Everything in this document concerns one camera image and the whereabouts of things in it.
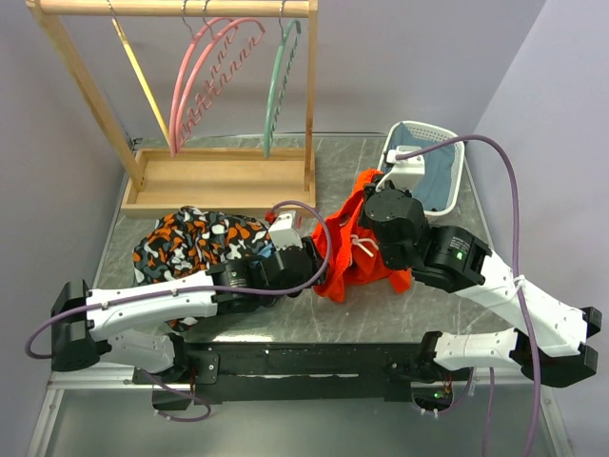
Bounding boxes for orange shorts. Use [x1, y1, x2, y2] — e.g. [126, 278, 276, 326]
[312, 169, 412, 303]

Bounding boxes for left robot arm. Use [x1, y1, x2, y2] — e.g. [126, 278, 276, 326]
[50, 237, 327, 383]

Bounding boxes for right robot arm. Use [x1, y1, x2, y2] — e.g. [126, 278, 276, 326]
[359, 171, 602, 388]

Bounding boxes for light blue shorts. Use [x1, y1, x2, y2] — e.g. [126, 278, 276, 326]
[250, 242, 275, 267]

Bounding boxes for patterned camouflage shorts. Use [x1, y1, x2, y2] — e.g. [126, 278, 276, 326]
[131, 206, 272, 333]

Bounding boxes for green plastic hanger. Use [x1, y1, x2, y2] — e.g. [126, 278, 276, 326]
[263, 19, 302, 159]

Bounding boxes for right pink plastic hanger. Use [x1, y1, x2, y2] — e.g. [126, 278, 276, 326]
[175, 17, 265, 154]

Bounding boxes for pink plastic hanger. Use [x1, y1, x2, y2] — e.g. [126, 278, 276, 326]
[167, 17, 232, 157]
[175, 17, 265, 154]

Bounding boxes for yellow plastic hanger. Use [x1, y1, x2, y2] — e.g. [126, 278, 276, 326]
[112, 18, 169, 143]

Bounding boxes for left pink plastic hanger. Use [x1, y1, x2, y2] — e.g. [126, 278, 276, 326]
[167, 17, 232, 157]

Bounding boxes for blue-grey cloth in basket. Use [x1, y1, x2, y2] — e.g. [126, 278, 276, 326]
[387, 122, 455, 212]

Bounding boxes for wooden clothes rack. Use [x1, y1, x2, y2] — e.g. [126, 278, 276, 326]
[27, 1, 319, 218]

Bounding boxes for white plastic basket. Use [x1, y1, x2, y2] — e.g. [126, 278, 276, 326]
[377, 120, 464, 219]

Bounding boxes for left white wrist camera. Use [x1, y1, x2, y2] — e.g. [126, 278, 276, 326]
[265, 210, 303, 250]

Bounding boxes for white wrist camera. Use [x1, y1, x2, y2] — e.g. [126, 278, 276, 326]
[265, 210, 303, 250]
[376, 146, 425, 191]

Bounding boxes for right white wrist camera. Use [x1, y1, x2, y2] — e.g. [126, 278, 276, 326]
[376, 146, 425, 191]

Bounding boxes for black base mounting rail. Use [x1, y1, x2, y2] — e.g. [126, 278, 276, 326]
[152, 341, 468, 412]

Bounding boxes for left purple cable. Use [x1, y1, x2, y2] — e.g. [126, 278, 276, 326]
[24, 200, 334, 424]

